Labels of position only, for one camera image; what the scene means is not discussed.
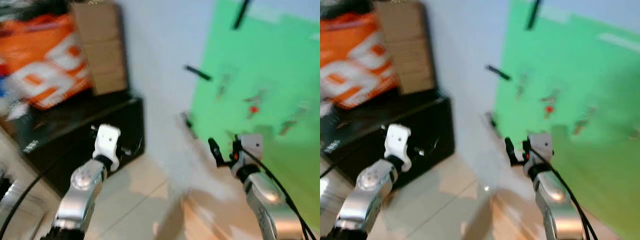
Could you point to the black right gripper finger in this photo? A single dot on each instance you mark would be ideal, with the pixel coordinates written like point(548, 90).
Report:
point(511, 150)
point(215, 150)

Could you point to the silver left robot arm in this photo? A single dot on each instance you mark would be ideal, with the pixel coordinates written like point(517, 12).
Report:
point(82, 185)
point(372, 185)

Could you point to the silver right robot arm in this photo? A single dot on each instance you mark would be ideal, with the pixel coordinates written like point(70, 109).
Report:
point(267, 200)
point(557, 200)

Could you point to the hanging key with red tag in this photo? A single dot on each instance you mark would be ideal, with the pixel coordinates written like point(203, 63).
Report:
point(253, 108)
point(549, 108)

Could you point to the black glossy table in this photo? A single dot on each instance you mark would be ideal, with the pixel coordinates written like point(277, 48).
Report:
point(75, 130)
point(350, 130)

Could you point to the hanging metal key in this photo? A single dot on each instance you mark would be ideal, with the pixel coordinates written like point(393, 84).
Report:
point(580, 126)
point(287, 127)

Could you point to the green backdrop cloth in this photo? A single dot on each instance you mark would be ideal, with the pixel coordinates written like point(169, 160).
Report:
point(590, 65)
point(280, 60)

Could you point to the brown cardboard box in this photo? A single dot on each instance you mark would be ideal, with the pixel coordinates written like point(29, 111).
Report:
point(100, 45)
point(405, 45)

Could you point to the orange white printed bag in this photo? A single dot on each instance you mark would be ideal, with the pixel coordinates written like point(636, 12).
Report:
point(360, 60)
point(45, 60)

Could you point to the black bag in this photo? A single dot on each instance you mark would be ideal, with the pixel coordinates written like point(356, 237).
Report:
point(345, 7)
point(30, 7)

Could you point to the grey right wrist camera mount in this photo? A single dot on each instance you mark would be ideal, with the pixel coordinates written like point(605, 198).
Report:
point(542, 145)
point(251, 145)

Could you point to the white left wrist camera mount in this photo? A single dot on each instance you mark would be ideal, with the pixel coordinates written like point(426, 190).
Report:
point(106, 140)
point(397, 140)

